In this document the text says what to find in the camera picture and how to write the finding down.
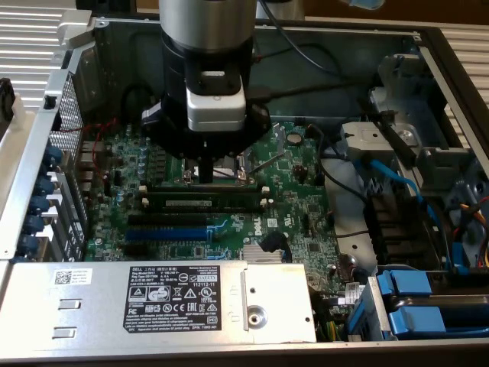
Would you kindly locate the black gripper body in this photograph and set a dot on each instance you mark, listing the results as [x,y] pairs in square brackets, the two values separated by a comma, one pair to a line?
[173,76]

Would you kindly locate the green RAM stick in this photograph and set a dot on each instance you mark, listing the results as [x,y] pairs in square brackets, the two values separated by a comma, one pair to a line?
[237,199]

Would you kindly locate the black RAM slot white latches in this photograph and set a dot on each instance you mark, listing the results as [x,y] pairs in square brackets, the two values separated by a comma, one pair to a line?
[237,187]
[229,211]

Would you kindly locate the CPU socket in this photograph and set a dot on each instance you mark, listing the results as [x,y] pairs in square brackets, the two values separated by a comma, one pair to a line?
[229,174]

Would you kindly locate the thin metal locking lever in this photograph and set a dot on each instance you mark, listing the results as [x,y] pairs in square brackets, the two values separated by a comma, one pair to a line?
[267,161]

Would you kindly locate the grey metal PC case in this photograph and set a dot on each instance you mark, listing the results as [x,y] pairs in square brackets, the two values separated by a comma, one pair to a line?
[114,57]

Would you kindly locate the coin cell battery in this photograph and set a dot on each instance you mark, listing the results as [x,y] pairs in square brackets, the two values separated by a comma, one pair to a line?
[293,138]

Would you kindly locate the green motherboard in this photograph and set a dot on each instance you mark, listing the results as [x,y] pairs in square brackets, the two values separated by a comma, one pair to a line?
[290,191]

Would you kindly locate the long black expansion slot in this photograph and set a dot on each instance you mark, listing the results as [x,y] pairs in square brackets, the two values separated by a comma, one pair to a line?
[168,220]

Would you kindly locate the blue expansion slot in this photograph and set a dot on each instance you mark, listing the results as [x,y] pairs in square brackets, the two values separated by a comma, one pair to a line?
[168,234]

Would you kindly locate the metal port blocks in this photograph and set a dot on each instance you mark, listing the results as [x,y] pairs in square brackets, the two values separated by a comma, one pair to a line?
[88,153]

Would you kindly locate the black box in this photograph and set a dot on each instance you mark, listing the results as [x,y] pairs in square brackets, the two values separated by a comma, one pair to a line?
[107,4]

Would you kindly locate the black angled SATA connector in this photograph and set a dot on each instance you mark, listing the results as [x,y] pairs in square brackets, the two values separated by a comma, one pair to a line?
[272,241]

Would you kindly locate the short black expansion slot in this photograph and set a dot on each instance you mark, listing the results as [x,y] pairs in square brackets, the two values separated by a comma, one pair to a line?
[135,249]

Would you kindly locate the silver finned chipset heatsink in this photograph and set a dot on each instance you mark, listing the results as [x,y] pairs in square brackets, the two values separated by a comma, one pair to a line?
[263,254]

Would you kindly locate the blue card retainer clip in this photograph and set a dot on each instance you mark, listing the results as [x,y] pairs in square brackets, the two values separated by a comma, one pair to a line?
[53,156]
[40,205]
[28,243]
[44,186]
[34,224]

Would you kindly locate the black power supply label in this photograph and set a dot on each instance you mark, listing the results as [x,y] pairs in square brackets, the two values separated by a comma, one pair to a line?
[172,298]

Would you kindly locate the black diagonal strut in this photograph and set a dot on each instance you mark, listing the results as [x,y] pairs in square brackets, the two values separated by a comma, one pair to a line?
[397,141]

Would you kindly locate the black part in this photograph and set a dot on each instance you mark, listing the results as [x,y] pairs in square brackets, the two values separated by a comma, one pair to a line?
[5,99]

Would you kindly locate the white QR code sticker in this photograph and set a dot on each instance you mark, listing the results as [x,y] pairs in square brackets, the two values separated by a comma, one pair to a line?
[72,277]

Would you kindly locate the silver power supply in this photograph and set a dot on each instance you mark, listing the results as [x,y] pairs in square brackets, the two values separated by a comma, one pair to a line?
[95,306]

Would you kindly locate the black ribbed plastic block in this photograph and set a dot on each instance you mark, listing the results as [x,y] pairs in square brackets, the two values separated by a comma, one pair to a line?
[397,229]

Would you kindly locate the grey metal disk bay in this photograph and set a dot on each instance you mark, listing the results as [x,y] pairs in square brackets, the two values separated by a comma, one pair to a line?
[439,164]

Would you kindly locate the blue grey disk cage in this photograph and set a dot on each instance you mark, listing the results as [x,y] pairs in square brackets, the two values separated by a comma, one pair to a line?
[359,317]

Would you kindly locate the blue disk carrier latch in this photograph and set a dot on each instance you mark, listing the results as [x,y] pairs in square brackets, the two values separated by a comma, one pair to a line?
[416,321]
[409,283]

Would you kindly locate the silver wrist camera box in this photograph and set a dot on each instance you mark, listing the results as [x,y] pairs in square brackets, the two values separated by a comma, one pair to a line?
[216,111]

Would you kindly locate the aluminium clamp bracket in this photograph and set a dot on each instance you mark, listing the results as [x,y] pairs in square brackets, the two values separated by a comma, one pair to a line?
[72,26]

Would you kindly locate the silver metal bracket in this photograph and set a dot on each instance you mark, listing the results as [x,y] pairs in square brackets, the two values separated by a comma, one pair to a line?
[366,137]

